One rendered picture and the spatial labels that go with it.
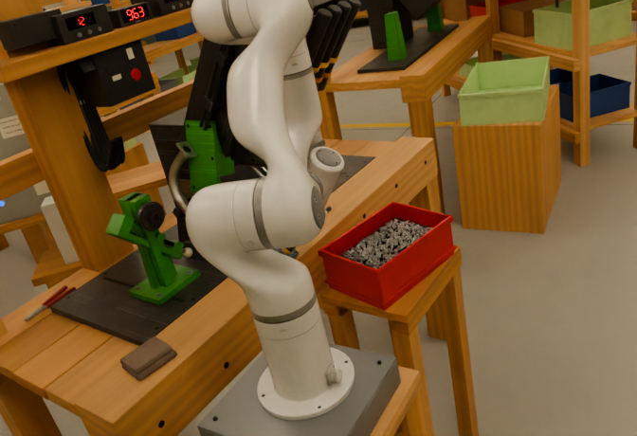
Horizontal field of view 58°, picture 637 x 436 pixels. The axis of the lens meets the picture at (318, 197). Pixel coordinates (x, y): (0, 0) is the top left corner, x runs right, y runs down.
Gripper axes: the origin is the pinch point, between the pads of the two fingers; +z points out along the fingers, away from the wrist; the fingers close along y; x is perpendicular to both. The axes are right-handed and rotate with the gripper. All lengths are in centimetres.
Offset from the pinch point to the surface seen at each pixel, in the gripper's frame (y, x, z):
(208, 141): 3.7, 35.7, -7.2
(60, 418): -27, 56, 156
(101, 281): -27, 38, 33
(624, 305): 128, -103, 43
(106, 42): -1, 72, -19
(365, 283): 0.8, -22.5, -4.9
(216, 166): 2.1, 29.8, -3.3
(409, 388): -26, -44, -18
